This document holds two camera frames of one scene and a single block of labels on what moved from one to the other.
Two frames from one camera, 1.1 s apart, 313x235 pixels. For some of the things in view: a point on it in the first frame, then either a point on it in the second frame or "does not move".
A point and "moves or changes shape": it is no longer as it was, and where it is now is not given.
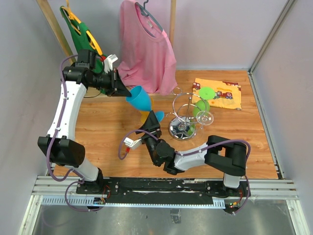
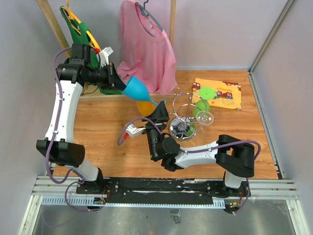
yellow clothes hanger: [93, 42] does not move
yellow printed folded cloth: [228, 94] does not move
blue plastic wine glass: [141, 99] moves or changes shape
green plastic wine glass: [202, 106] does not move
